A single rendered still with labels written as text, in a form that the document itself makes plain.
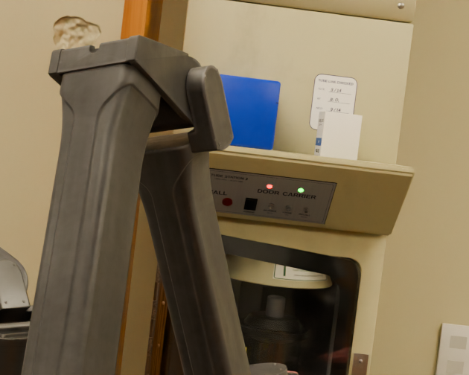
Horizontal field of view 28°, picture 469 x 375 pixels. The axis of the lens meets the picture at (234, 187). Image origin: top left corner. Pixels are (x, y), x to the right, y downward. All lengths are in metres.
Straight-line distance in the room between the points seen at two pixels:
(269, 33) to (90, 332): 0.78
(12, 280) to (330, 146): 0.47
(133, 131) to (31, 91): 1.09
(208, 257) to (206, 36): 0.58
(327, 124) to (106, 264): 0.65
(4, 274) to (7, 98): 0.80
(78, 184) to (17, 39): 1.14
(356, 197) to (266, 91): 0.19
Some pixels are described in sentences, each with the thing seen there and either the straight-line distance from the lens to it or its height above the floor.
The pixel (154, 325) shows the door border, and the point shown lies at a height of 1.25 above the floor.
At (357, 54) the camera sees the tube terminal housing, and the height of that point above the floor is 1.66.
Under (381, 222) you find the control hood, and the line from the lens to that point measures 1.30.
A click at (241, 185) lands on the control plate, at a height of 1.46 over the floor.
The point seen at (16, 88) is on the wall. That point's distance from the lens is 1.77.
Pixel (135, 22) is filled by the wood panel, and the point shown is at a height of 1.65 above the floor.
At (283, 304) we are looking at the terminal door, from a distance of 1.20.
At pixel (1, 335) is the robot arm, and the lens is 0.99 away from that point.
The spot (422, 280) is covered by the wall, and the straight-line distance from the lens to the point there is 1.82.
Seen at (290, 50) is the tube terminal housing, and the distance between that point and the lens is 1.33.
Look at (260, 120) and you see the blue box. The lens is 1.21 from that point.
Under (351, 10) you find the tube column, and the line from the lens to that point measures 1.34.
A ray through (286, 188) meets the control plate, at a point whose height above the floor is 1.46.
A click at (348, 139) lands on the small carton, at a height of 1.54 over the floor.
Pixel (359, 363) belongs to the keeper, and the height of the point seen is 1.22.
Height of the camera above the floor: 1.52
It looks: 3 degrees down
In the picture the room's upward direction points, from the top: 7 degrees clockwise
